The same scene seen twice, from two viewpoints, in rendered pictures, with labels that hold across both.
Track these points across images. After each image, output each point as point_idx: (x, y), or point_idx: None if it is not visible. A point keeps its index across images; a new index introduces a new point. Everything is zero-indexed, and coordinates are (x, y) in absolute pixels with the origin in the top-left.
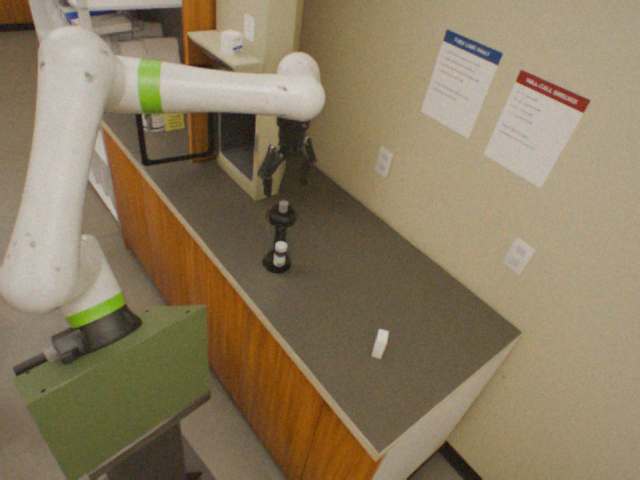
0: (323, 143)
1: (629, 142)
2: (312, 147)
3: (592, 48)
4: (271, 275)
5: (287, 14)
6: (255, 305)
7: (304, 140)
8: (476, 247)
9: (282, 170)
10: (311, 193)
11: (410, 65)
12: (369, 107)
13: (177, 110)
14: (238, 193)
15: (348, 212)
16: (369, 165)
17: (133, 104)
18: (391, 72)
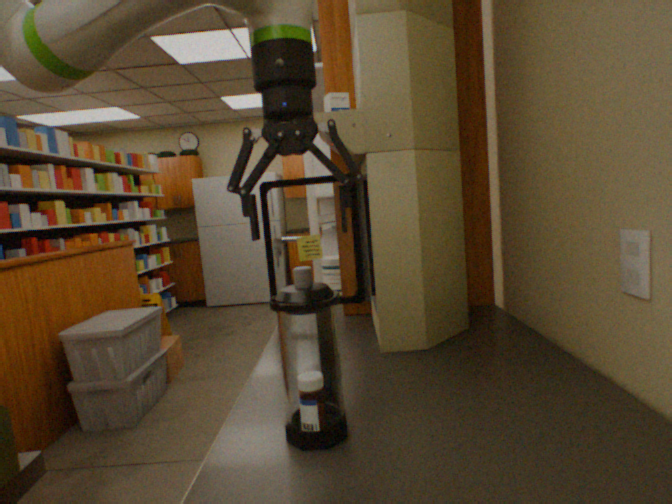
0: (541, 284)
1: None
2: (340, 139)
3: None
4: (284, 449)
5: (392, 38)
6: (187, 491)
7: (320, 124)
8: None
9: (446, 314)
10: (493, 354)
11: (633, 26)
12: (587, 169)
13: (59, 41)
14: (365, 343)
15: (560, 387)
16: (612, 287)
17: (22, 46)
18: (606, 73)
